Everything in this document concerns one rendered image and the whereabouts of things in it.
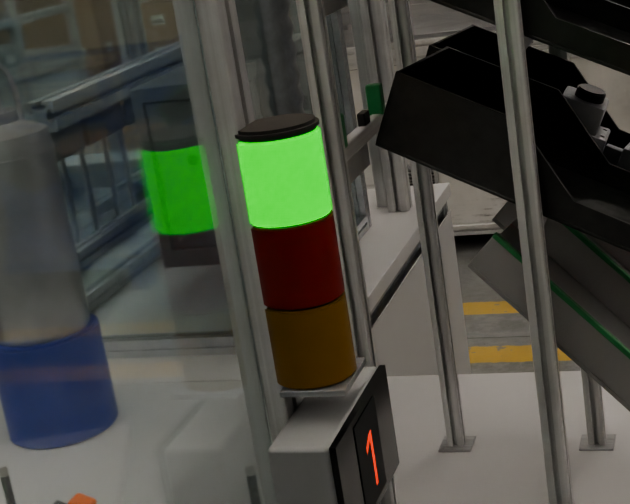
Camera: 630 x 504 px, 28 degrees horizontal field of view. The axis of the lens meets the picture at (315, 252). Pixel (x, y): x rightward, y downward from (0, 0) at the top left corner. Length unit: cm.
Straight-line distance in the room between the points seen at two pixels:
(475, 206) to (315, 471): 452
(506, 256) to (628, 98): 390
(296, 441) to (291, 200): 14
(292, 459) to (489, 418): 93
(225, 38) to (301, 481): 25
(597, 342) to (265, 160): 53
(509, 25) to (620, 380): 34
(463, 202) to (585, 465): 378
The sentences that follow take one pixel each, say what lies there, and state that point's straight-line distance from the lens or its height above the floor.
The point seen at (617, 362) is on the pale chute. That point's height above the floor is 109.
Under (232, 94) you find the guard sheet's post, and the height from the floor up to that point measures 144.
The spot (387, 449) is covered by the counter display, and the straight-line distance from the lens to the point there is 82.
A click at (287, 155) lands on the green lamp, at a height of 140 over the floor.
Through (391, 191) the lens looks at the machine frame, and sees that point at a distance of 266.
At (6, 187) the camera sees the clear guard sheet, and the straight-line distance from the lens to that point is 52.
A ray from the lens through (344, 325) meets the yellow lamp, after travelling 74.
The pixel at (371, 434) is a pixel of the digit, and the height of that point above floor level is 122.
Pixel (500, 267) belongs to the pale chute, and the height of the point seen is 118.
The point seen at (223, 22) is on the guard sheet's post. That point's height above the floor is 148.
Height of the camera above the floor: 154
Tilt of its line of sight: 16 degrees down
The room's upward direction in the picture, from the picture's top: 9 degrees counter-clockwise
